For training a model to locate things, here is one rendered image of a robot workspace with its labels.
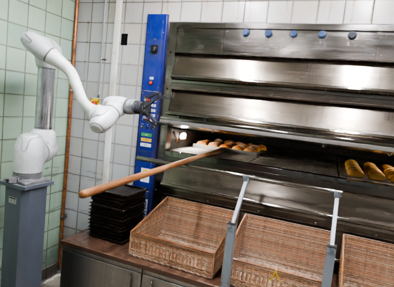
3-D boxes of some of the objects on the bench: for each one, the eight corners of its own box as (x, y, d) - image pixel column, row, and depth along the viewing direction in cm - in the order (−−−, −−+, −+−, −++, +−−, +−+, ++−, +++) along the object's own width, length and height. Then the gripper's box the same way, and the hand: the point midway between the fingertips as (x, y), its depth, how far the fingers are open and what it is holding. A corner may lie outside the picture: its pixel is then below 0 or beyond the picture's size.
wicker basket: (239, 251, 235) (244, 212, 233) (327, 273, 216) (333, 230, 213) (218, 283, 190) (224, 234, 187) (327, 314, 170) (335, 260, 168)
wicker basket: (163, 231, 257) (166, 195, 254) (236, 250, 236) (241, 210, 234) (126, 255, 212) (129, 211, 209) (212, 281, 191) (218, 232, 189)
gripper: (141, 85, 200) (175, 88, 193) (137, 128, 203) (170, 133, 195) (134, 84, 193) (169, 87, 186) (131, 129, 196) (165, 134, 188)
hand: (168, 111), depth 191 cm, fingers open, 13 cm apart
